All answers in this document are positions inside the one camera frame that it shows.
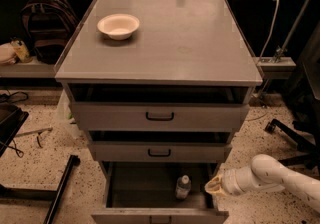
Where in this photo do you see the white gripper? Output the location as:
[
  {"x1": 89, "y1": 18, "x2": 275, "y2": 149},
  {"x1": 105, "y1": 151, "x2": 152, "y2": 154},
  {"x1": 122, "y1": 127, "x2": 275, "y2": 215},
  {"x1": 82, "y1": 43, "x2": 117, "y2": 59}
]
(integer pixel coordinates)
[{"x1": 205, "y1": 166, "x2": 257, "y2": 196}]

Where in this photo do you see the clear plastic water bottle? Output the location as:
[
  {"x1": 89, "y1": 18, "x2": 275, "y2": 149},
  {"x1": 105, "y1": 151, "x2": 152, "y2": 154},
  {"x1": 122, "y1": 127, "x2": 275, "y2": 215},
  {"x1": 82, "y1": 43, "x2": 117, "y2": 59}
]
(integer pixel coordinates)
[{"x1": 175, "y1": 175, "x2": 191, "y2": 200}]

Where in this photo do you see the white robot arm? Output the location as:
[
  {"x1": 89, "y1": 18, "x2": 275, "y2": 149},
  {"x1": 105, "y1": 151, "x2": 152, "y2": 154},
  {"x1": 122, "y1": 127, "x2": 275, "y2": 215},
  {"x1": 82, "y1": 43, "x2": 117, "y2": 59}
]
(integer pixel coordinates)
[{"x1": 204, "y1": 154, "x2": 320, "y2": 212}]

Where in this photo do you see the bottom grey drawer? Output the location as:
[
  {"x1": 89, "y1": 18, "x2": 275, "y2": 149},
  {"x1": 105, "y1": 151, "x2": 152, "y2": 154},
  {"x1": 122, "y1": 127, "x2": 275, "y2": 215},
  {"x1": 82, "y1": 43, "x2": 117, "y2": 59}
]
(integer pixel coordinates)
[{"x1": 92, "y1": 162, "x2": 229, "y2": 224}]

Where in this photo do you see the grey drawer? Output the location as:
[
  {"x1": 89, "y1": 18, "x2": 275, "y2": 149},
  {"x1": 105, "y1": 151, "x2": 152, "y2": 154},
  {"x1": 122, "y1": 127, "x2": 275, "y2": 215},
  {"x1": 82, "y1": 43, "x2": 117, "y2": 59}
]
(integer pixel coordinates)
[
  {"x1": 88, "y1": 131, "x2": 231, "y2": 163},
  {"x1": 70, "y1": 84, "x2": 249, "y2": 132},
  {"x1": 92, "y1": 162, "x2": 229, "y2": 224}
]

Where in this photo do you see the grey metal drawer cabinet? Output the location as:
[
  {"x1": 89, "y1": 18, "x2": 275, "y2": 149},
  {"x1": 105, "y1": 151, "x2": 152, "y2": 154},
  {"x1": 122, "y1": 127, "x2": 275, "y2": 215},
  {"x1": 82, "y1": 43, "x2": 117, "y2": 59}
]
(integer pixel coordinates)
[{"x1": 54, "y1": 0, "x2": 264, "y2": 224}]

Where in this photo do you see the middle grey drawer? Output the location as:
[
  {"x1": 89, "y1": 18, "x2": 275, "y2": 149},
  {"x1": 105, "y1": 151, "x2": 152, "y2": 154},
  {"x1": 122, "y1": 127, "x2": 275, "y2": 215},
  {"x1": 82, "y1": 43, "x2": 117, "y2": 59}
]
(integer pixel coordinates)
[{"x1": 88, "y1": 131, "x2": 231, "y2": 163}]

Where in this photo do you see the top grey drawer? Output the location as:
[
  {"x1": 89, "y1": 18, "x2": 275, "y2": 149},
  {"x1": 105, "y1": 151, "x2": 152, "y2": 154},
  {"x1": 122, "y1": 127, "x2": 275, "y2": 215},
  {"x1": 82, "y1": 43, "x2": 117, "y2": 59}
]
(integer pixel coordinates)
[{"x1": 70, "y1": 84, "x2": 249, "y2": 132}]

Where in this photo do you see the small yellow bottle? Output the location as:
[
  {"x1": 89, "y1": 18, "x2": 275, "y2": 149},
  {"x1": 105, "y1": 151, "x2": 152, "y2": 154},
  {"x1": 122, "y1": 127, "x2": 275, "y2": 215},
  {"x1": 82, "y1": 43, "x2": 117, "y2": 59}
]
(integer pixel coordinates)
[{"x1": 11, "y1": 38, "x2": 32, "y2": 63}]

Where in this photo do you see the black office chair base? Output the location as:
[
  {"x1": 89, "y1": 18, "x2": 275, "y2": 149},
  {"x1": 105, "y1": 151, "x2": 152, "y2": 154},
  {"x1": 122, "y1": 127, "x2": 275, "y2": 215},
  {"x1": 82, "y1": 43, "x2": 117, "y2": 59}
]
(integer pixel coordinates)
[{"x1": 265, "y1": 119, "x2": 320, "y2": 172}]

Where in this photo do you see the grey metal diagonal rod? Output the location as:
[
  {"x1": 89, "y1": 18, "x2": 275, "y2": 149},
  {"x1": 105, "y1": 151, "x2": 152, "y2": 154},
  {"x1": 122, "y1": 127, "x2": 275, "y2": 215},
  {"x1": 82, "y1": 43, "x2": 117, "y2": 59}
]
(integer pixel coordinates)
[{"x1": 271, "y1": 0, "x2": 311, "y2": 63}]

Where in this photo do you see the white paper bowl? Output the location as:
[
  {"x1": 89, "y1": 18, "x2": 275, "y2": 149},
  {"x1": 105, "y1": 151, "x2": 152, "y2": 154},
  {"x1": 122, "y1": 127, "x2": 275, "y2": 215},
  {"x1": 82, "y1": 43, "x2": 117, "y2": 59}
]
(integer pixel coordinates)
[{"x1": 97, "y1": 14, "x2": 140, "y2": 40}]

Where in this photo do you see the dark brown backpack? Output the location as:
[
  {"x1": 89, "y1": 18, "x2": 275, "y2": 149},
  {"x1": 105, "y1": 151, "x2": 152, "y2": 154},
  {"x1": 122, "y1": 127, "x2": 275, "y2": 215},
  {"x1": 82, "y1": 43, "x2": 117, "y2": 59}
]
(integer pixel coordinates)
[{"x1": 20, "y1": 0, "x2": 80, "y2": 64}]

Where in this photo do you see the white cloth item on shelf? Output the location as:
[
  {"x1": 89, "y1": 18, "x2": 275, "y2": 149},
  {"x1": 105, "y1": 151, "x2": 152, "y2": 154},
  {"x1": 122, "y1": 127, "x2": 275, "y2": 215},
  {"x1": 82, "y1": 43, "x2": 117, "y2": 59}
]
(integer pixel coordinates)
[{"x1": 0, "y1": 43, "x2": 18, "y2": 65}]

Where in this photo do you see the white power cable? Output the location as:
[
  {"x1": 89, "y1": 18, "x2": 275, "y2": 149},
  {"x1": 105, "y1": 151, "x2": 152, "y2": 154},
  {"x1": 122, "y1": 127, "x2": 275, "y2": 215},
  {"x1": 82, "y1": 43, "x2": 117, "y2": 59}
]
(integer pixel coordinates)
[{"x1": 258, "y1": 0, "x2": 281, "y2": 66}]

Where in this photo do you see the black table leg frame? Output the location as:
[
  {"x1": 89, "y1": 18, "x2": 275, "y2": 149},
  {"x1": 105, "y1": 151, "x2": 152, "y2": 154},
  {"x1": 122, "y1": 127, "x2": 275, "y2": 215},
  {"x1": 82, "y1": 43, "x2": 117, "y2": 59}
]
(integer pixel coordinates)
[{"x1": 0, "y1": 155, "x2": 80, "y2": 224}]

